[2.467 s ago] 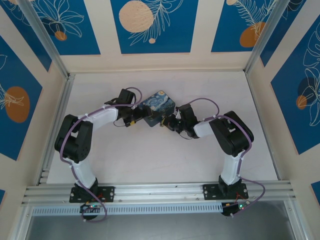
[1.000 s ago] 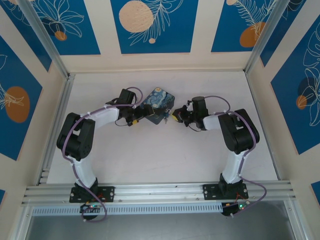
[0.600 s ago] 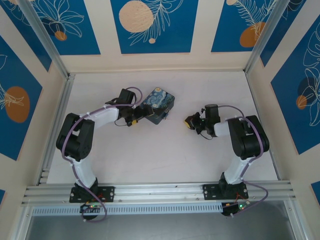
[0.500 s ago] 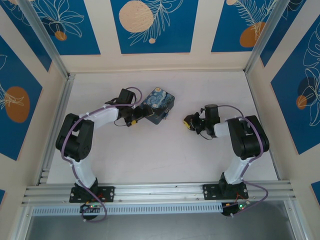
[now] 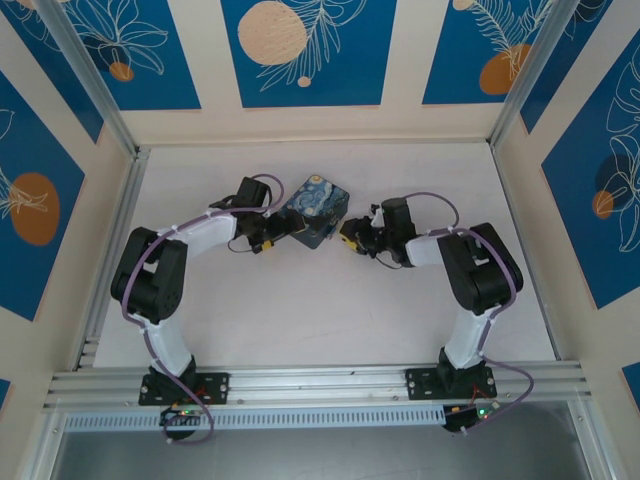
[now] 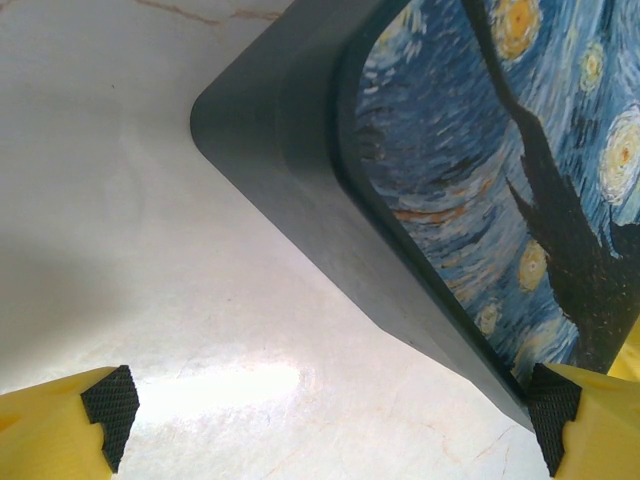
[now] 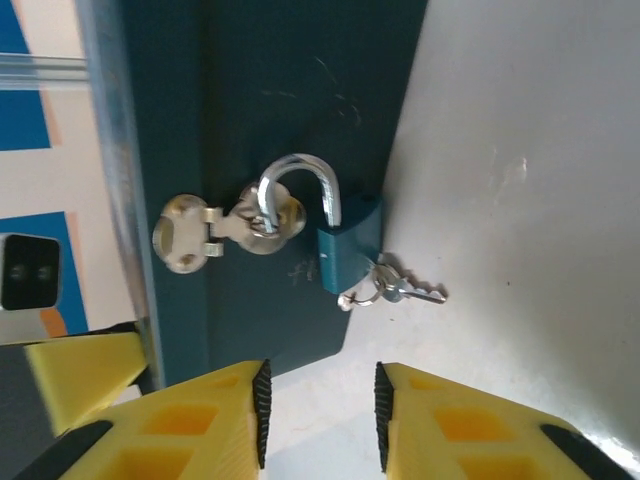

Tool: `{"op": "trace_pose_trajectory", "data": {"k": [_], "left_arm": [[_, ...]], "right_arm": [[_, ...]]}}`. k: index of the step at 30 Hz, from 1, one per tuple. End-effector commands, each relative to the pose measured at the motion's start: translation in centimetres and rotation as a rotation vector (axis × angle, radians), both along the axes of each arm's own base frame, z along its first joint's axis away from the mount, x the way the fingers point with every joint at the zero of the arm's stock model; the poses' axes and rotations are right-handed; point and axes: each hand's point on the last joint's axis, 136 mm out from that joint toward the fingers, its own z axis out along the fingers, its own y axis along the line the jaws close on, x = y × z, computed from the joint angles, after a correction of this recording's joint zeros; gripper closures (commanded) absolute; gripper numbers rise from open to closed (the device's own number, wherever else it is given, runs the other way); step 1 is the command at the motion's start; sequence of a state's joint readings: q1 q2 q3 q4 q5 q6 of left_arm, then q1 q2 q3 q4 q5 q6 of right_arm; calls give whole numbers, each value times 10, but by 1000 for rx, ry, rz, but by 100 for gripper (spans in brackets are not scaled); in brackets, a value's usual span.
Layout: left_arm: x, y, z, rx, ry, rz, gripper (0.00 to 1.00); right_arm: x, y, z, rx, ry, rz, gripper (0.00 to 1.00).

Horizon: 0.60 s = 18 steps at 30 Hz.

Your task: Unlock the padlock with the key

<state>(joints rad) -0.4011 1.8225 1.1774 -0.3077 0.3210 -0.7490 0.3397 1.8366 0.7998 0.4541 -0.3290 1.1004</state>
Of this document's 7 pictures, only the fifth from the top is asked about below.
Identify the starry night print tin box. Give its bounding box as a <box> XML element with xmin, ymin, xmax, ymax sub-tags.
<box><xmin>279</xmin><ymin>174</ymin><xmax>350</xmax><ymax>250</ymax></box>

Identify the left control circuit board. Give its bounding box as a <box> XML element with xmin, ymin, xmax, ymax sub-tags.
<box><xmin>159</xmin><ymin>405</ymin><xmax>205</xmax><ymax>427</ymax></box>

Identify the control circuit board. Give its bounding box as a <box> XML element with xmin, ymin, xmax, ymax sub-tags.
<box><xmin>159</xmin><ymin>405</ymin><xmax>205</xmax><ymax>427</ymax></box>
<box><xmin>443</xmin><ymin>403</ymin><xmax>502</xmax><ymax>435</ymax></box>

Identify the right control circuit board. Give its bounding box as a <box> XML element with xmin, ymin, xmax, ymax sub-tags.
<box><xmin>443</xmin><ymin>403</ymin><xmax>502</xmax><ymax>435</ymax></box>

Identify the grey metal sheet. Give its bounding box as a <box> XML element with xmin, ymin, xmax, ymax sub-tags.
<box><xmin>49</xmin><ymin>402</ymin><xmax>601</xmax><ymax>480</ymax></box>

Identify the left thin black camera cable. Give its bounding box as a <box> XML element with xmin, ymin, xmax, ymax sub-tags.
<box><xmin>226</xmin><ymin>236</ymin><xmax>259</xmax><ymax>255</ymax></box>

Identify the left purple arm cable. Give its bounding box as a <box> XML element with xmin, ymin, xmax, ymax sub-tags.
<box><xmin>120</xmin><ymin>172</ymin><xmax>287</xmax><ymax>446</ymax></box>

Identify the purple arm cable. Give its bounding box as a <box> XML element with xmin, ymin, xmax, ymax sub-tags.
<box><xmin>120</xmin><ymin>172</ymin><xmax>287</xmax><ymax>446</ymax></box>
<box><xmin>368</xmin><ymin>190</ymin><xmax>536</xmax><ymax>437</ymax></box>

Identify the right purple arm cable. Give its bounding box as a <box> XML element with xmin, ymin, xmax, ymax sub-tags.
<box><xmin>368</xmin><ymin>190</ymin><xmax>536</xmax><ymax>437</ymax></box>

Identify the aluminium table edge rail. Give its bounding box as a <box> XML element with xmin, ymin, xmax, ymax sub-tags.
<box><xmin>489</xmin><ymin>143</ymin><xmax>564</xmax><ymax>361</ymax></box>
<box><xmin>73</xmin><ymin>147</ymin><xmax>151</xmax><ymax>372</ymax></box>

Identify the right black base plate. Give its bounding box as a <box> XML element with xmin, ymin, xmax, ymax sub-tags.
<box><xmin>406</xmin><ymin>367</ymin><xmax>498</xmax><ymax>402</ymax></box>

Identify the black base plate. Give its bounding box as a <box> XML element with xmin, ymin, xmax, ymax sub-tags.
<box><xmin>138</xmin><ymin>372</ymin><xmax>231</xmax><ymax>407</ymax></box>
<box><xmin>406</xmin><ymin>367</ymin><xmax>498</xmax><ymax>402</ymax></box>

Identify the aluminium mounting rail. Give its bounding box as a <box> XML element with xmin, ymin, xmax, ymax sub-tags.
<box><xmin>42</xmin><ymin>360</ymin><xmax>587</xmax><ymax>412</ymax></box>

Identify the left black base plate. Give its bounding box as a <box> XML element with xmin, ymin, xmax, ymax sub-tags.
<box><xmin>138</xmin><ymin>372</ymin><xmax>231</xmax><ymax>407</ymax></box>

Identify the grey slotted cable duct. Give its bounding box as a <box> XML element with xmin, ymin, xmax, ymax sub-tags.
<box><xmin>63</xmin><ymin>405</ymin><xmax>447</xmax><ymax>433</ymax></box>

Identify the aluminium frame post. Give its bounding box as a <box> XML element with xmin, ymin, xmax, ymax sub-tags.
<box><xmin>568</xmin><ymin>399</ymin><xmax>619</xmax><ymax>480</ymax></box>
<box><xmin>35</xmin><ymin>0</ymin><xmax>140</xmax><ymax>157</ymax></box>
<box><xmin>488</xmin><ymin>0</ymin><xmax>577</xmax><ymax>147</ymax></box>
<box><xmin>23</xmin><ymin>399</ymin><xmax>69</xmax><ymax>480</ymax></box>

